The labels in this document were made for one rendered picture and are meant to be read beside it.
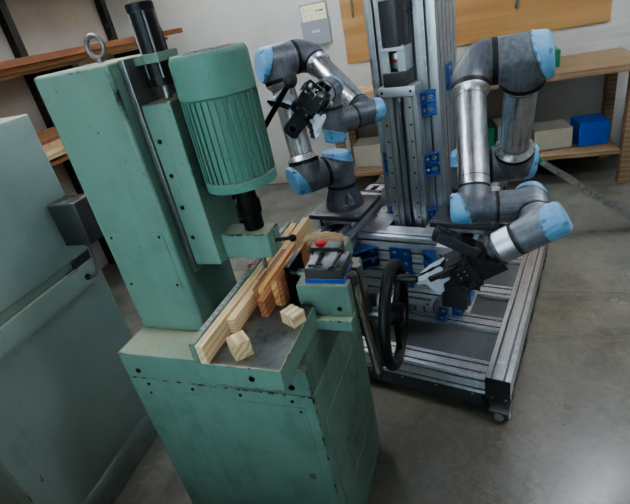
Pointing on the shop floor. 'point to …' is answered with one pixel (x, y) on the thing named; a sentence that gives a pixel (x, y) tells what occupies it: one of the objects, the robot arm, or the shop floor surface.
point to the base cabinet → (272, 435)
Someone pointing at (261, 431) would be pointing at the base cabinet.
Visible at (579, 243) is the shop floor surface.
